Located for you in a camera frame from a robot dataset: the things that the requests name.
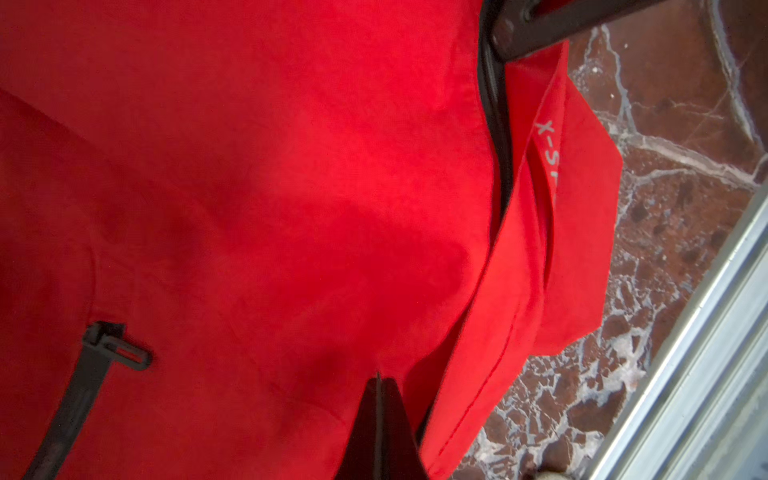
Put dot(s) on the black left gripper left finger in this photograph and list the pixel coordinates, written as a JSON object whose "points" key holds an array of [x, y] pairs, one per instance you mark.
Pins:
{"points": [[360, 459]]}

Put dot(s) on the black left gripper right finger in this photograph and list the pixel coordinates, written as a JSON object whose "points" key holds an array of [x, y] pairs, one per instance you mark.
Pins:
{"points": [[398, 452]]}

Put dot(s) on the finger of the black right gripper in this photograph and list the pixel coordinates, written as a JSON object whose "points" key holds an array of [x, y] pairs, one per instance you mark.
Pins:
{"points": [[525, 27]]}

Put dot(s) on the red X-Sport jacket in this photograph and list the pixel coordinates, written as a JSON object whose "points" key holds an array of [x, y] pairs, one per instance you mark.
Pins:
{"points": [[220, 219]]}

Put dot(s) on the aluminium cage frame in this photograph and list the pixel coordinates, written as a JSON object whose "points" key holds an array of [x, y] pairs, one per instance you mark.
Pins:
{"points": [[701, 412]]}

